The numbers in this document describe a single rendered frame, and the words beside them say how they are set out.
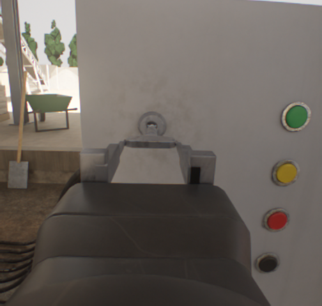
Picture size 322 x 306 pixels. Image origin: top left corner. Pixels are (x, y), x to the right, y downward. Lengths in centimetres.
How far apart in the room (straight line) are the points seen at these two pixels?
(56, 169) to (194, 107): 274
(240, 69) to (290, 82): 5
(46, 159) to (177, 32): 276
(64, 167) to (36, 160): 33
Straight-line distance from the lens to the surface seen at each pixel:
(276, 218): 29
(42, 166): 298
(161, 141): 16
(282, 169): 27
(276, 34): 25
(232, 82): 23
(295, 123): 26
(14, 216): 247
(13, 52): 500
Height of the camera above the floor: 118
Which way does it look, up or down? 15 degrees down
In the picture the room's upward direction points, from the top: 2 degrees clockwise
